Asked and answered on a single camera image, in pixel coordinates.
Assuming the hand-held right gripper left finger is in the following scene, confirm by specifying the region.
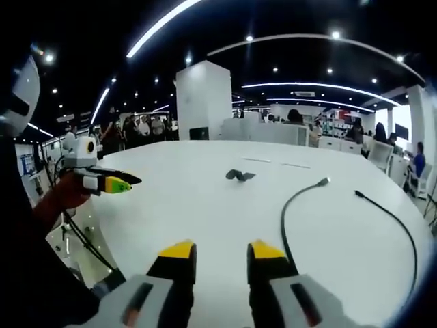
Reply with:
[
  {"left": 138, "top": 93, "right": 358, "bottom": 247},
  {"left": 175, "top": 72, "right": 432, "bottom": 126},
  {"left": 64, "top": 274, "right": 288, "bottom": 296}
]
[{"left": 68, "top": 239, "right": 199, "bottom": 328}]

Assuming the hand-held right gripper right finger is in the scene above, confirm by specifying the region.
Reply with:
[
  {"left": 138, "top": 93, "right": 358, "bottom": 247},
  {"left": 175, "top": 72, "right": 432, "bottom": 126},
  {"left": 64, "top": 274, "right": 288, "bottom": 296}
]
[{"left": 246, "top": 239, "right": 378, "bottom": 328}]

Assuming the black charging cable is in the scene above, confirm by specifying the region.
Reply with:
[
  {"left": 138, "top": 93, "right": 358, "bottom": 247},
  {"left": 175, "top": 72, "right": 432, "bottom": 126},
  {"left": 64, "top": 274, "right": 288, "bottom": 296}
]
[{"left": 280, "top": 176, "right": 419, "bottom": 299}]

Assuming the black Velcro strap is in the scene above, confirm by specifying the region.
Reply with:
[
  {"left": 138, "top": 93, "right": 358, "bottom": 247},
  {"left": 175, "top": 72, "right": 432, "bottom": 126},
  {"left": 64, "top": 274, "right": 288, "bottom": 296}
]
[{"left": 225, "top": 168, "right": 257, "bottom": 185}]

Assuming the white desk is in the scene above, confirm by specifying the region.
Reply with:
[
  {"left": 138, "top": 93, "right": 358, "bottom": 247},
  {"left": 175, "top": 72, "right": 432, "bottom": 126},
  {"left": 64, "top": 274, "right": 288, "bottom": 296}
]
[{"left": 45, "top": 139, "right": 435, "bottom": 328}]

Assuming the person's left hand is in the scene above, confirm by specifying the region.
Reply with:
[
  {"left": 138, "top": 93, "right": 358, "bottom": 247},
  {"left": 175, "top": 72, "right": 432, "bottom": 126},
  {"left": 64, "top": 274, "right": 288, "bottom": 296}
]
[{"left": 50, "top": 170, "right": 94, "bottom": 212}]

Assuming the white worn device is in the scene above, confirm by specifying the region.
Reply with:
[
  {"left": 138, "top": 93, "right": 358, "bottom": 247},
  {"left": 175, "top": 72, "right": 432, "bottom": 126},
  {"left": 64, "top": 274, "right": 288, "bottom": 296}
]
[{"left": 9, "top": 55, "right": 42, "bottom": 138}]

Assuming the black monitor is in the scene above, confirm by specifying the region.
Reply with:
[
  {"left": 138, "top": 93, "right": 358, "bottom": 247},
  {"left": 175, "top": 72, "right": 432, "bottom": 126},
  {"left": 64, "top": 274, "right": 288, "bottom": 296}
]
[{"left": 188, "top": 126, "right": 210, "bottom": 141}]

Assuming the white square pillar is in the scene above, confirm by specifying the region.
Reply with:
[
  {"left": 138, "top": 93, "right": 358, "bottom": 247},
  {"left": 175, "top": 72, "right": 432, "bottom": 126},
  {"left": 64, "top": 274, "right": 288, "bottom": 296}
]
[{"left": 175, "top": 60, "right": 234, "bottom": 141}]

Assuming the person's dark clothing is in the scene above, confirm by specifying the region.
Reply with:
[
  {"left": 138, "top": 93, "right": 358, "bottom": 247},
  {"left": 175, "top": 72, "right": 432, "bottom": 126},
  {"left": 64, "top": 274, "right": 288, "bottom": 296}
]
[{"left": 0, "top": 135, "right": 103, "bottom": 328}]

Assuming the white chair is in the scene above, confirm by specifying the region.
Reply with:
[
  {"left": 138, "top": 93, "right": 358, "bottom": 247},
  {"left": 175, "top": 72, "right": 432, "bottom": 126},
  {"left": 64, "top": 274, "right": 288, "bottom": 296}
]
[
  {"left": 416, "top": 163, "right": 434, "bottom": 200},
  {"left": 367, "top": 139, "right": 395, "bottom": 173}
]

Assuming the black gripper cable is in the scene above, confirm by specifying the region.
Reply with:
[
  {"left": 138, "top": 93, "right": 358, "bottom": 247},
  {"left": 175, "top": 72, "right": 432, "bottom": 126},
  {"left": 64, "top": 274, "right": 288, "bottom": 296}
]
[{"left": 47, "top": 155, "right": 119, "bottom": 275}]

